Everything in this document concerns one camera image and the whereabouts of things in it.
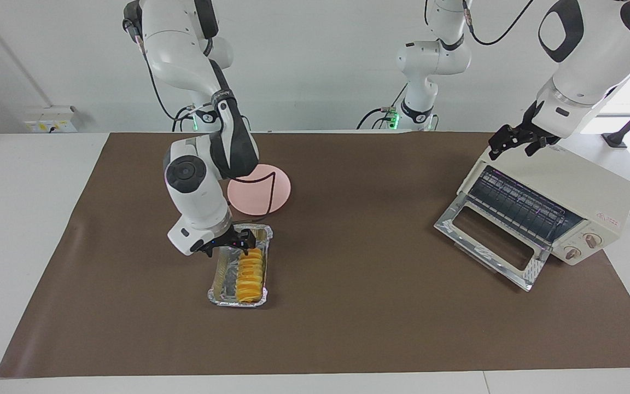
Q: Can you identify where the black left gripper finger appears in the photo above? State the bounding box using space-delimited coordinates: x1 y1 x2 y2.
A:
524 137 549 158
488 124 521 161

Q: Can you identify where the pink round plate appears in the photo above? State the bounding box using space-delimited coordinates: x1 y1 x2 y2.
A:
227 164 293 217

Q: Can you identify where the brown table mat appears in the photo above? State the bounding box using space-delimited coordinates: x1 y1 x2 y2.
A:
0 132 630 379

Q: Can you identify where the glass oven door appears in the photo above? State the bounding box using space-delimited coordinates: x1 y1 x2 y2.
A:
434 192 552 292

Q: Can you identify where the metal oven wire rack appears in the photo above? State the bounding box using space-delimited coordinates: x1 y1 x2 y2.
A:
467 166 585 245

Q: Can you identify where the black arm base cable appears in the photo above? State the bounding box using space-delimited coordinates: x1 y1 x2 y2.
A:
355 82 410 131
171 106 198 132

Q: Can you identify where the white wall socket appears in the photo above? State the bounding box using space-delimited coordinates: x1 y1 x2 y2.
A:
24 105 79 134

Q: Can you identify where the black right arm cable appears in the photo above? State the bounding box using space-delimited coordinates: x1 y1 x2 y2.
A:
226 171 278 223

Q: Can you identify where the yellow braided bread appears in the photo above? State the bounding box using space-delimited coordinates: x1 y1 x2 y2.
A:
235 246 267 304

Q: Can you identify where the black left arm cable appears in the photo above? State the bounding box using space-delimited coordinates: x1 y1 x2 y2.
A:
460 0 535 47

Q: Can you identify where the aluminium foil tray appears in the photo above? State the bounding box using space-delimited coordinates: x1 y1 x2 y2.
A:
207 223 274 308

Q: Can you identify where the cream toaster oven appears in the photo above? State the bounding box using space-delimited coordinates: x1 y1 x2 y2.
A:
457 143 630 267

